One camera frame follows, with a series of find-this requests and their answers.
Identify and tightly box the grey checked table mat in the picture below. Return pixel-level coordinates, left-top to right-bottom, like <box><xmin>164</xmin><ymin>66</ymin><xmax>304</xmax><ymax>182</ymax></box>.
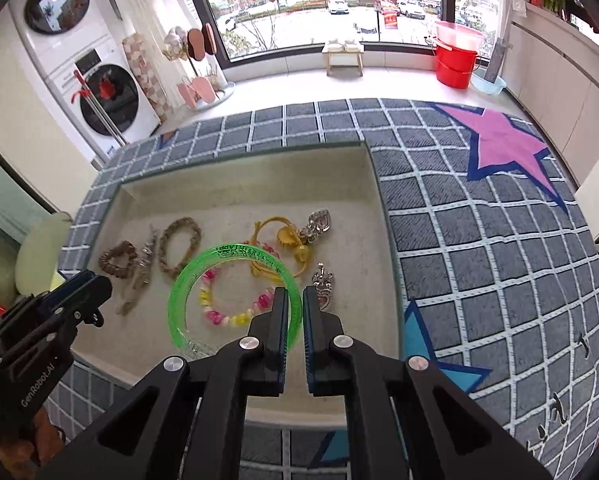
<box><xmin>47</xmin><ymin>99</ymin><xmax>599</xmax><ymax>480</ymax></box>

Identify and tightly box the checkered board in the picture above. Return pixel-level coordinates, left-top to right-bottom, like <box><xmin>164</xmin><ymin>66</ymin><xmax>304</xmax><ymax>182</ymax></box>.
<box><xmin>122</xmin><ymin>32</ymin><xmax>166</xmax><ymax>117</ymax></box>

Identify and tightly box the white washing machine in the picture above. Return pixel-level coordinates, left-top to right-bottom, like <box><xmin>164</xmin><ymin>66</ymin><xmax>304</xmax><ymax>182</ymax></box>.
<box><xmin>44</xmin><ymin>42</ymin><xmax>161</xmax><ymax>162</ymax></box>

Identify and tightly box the silver heart pendant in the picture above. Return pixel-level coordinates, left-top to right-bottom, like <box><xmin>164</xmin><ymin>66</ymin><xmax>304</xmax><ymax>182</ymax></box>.
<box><xmin>298</xmin><ymin>208</ymin><xmax>333</xmax><ymax>245</ymax></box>

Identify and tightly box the green jewelry tray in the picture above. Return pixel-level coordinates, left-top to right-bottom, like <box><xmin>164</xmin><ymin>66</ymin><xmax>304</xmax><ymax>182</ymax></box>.
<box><xmin>70</xmin><ymin>141</ymin><xmax>407</xmax><ymax>431</ymax></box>

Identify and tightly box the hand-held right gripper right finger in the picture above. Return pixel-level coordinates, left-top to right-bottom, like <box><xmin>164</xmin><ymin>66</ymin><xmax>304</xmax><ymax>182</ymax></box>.
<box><xmin>302</xmin><ymin>285</ymin><xmax>555</xmax><ymax>480</ymax></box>

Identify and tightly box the silver star hair clip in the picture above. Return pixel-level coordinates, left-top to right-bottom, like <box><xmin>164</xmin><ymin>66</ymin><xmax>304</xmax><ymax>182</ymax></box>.
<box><xmin>132</xmin><ymin>227</ymin><xmax>159</xmax><ymax>288</ymax></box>

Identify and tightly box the light blue basin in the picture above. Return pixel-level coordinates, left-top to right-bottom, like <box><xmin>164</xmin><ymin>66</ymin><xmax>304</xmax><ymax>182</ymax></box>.
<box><xmin>471</xmin><ymin>70</ymin><xmax>507</xmax><ymax>97</ymax></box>

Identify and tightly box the red handled mop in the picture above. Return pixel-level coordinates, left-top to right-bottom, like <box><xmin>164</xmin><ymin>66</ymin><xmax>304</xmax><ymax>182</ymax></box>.
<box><xmin>71</xmin><ymin>70</ymin><xmax>131</xmax><ymax>149</ymax></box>

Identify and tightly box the colourful beaded bracelet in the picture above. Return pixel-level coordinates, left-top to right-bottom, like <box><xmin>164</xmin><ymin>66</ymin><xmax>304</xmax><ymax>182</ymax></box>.
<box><xmin>200</xmin><ymin>267</ymin><xmax>276</xmax><ymax>328</ymax></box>

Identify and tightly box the slipper rack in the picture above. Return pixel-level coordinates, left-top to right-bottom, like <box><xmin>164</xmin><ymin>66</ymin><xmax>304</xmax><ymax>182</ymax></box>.
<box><xmin>161</xmin><ymin>22</ymin><xmax>236</xmax><ymax>109</ymax></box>

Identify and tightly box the pink plastic basin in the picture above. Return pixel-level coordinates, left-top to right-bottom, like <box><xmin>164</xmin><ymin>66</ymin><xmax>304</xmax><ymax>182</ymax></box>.
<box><xmin>433</xmin><ymin>20</ymin><xmax>487</xmax><ymax>52</ymax></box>

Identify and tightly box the small wooden stool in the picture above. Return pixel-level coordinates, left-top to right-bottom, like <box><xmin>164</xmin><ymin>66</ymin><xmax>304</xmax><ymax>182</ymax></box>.
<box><xmin>321</xmin><ymin>42</ymin><xmax>365</xmax><ymax>79</ymax></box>

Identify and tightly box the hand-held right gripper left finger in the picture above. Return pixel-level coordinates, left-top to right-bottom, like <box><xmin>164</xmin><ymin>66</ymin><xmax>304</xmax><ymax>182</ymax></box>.
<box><xmin>40</xmin><ymin>286</ymin><xmax>290</xmax><ymax>480</ymax></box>

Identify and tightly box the white stacked dryer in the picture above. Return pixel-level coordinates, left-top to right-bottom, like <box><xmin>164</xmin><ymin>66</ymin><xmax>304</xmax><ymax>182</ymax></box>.
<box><xmin>7</xmin><ymin>0</ymin><xmax>116</xmax><ymax>77</ymax></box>

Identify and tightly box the small silver brooch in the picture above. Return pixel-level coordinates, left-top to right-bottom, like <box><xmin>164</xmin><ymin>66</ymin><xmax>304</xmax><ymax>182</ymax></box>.
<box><xmin>312</xmin><ymin>261</ymin><xmax>338</xmax><ymax>311</ymax></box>

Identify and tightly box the brown spiral hair tie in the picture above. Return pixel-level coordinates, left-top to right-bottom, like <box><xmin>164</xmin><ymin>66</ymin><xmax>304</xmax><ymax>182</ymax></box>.
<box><xmin>98</xmin><ymin>241</ymin><xmax>136</xmax><ymax>277</ymax></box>

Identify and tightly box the red plastic bucket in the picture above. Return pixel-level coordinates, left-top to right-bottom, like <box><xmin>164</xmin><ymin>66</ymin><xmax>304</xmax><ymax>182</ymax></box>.
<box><xmin>433</xmin><ymin>42</ymin><xmax>481</xmax><ymax>91</ymax></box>

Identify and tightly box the brown braided hair band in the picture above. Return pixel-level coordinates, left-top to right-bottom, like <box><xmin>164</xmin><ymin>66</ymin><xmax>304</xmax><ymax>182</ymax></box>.
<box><xmin>158</xmin><ymin>217</ymin><xmax>203</xmax><ymax>282</ymax></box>

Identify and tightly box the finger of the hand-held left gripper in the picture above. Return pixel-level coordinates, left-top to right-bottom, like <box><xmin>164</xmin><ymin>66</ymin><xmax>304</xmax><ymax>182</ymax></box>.
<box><xmin>38</xmin><ymin>269</ymin><xmax>96</xmax><ymax>307</ymax></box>
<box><xmin>54</xmin><ymin>275</ymin><xmax>114</xmax><ymax>327</ymax></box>

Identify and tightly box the beige hair clip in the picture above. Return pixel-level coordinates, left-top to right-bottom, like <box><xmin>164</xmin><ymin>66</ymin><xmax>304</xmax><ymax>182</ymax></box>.
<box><xmin>116</xmin><ymin>275</ymin><xmax>148</xmax><ymax>317</ymax></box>

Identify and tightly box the green transparent bangle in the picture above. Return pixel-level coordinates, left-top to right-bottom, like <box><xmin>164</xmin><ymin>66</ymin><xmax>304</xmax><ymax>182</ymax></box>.
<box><xmin>168</xmin><ymin>244</ymin><xmax>304</xmax><ymax>361</ymax></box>

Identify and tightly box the white slippers pair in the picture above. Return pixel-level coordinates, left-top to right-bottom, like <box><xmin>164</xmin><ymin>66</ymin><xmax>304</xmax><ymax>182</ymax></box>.
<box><xmin>323</xmin><ymin>38</ymin><xmax>363</xmax><ymax>54</ymax></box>

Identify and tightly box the person's left hand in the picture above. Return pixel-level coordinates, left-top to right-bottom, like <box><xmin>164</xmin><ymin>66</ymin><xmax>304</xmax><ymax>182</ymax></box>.
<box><xmin>0</xmin><ymin>407</ymin><xmax>66</xmax><ymax>468</ymax></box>

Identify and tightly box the yellow hair tie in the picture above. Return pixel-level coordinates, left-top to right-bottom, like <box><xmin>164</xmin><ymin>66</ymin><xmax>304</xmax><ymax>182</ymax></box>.
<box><xmin>247</xmin><ymin>216</ymin><xmax>314</xmax><ymax>283</ymax></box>

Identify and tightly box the pale green cushion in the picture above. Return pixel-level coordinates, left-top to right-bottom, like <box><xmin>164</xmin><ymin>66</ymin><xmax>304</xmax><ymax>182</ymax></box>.
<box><xmin>16</xmin><ymin>211</ymin><xmax>74</xmax><ymax>307</ymax></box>

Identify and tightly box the white low cabinet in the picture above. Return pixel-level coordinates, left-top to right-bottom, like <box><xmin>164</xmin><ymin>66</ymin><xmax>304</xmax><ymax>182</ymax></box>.
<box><xmin>503</xmin><ymin>5</ymin><xmax>599</xmax><ymax>193</ymax></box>

